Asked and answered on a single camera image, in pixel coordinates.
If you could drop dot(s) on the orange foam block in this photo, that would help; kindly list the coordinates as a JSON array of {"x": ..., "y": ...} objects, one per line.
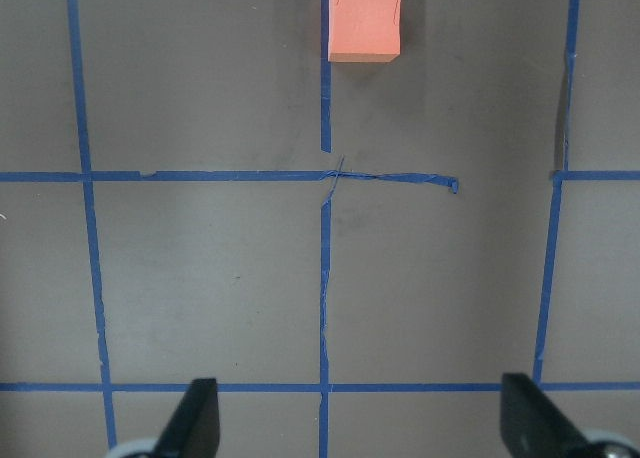
[{"x": 364, "y": 31}]

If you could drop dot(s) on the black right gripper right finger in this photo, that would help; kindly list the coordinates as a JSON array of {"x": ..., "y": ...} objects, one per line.
[{"x": 531, "y": 425}]

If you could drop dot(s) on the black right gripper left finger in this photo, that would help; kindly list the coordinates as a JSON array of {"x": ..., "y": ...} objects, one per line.
[{"x": 194, "y": 428}]

